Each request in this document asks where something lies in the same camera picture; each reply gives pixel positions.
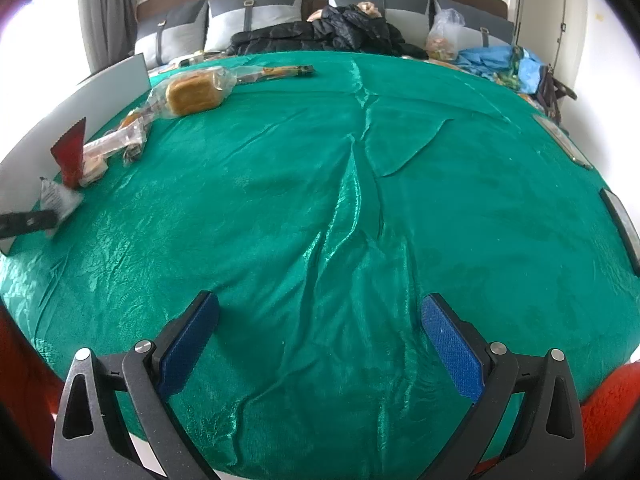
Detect blue cloth pile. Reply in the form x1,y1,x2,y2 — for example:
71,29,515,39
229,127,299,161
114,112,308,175
454,46,544,94

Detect grey curtain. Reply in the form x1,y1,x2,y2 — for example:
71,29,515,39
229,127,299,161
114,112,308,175
78,0,137,74

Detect bagged bread loaf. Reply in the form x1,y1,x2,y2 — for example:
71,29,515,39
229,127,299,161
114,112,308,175
146,67,236,118

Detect wooden chair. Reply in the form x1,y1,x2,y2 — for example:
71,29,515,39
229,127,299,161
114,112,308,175
535,65,578,126

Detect white storage box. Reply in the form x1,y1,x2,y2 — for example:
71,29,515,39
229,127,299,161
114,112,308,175
1,54,151,256

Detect grey pillow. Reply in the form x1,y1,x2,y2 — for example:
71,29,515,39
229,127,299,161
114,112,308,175
329,0,432,48
134,0,208,70
433,0,514,50
204,0,303,52

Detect long black-tipped snack pack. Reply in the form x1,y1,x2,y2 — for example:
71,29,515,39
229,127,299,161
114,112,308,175
234,65,314,84

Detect clear biscuit pack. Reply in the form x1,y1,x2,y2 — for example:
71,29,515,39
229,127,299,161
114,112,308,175
84,122,148,162

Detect grey triangular snack packet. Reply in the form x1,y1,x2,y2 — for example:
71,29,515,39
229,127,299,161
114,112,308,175
39,177,84,237

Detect green satin bedspread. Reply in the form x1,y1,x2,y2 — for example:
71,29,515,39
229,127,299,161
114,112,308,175
1,52,639,479

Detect red snack packet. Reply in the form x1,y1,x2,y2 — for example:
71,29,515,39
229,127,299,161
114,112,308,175
50,117,86,188

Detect far left grey pillow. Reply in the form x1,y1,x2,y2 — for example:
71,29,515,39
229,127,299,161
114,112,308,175
134,0,208,70

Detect far right grey pillow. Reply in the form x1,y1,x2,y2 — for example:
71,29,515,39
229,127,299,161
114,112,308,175
433,0,514,50

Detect red sleeve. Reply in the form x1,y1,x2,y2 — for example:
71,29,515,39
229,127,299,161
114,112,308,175
472,358,640,476

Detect patterned-case smartphone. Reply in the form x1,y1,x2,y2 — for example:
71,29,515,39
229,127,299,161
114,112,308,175
534,115,593,169

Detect clear plastic bag of snacks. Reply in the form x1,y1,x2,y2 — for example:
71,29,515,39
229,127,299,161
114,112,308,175
425,9,465,61

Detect black puffer jacket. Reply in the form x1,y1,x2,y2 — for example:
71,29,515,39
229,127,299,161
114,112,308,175
224,4,428,60

